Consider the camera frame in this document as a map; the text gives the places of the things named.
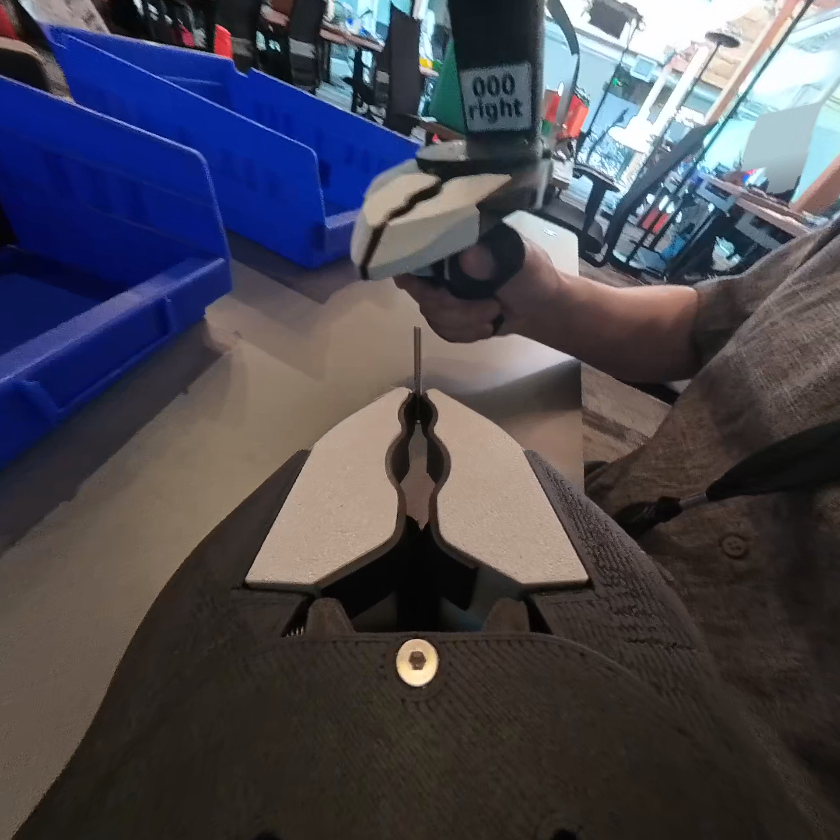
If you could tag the person's grey shirt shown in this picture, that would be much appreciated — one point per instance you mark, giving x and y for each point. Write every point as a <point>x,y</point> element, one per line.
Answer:
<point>754,590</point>

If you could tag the desk with black frame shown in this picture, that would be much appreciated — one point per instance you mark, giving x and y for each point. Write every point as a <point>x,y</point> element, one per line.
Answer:
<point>754,210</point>

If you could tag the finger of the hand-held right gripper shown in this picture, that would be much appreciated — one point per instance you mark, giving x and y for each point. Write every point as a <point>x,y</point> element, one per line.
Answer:
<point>426,229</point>
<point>384,197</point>

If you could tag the green fabric tub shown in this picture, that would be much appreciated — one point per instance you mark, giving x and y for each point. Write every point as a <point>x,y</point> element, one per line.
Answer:
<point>446,92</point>

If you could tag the metal bolt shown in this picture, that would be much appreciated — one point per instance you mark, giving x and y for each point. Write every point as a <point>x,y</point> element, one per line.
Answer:
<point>417,361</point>

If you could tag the blue bin with black divider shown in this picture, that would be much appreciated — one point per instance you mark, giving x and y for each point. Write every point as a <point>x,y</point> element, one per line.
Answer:
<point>98,328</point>

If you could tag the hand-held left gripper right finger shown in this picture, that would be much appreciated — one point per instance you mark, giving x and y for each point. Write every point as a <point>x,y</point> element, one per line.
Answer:
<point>512,518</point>

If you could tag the blue plastic bin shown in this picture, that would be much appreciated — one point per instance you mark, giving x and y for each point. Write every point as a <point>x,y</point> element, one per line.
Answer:
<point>262,164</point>

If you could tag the black office chair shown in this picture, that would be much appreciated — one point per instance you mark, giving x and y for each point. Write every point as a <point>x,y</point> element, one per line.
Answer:
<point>400,59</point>
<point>630,197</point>

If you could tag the gooseneck lamp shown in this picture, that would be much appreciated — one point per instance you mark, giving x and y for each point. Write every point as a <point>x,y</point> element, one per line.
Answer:
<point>568,33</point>

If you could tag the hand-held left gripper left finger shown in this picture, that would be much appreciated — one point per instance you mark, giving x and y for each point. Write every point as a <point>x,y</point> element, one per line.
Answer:
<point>328,512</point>

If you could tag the person's right hand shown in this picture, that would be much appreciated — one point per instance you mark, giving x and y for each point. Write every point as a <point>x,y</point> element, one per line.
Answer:
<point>525,302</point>

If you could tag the black floor lamp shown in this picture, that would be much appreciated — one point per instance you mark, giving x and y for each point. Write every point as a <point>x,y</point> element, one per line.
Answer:
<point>722,38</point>

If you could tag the red crate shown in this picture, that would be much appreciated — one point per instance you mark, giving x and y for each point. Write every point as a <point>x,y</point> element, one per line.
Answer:
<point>571,115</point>

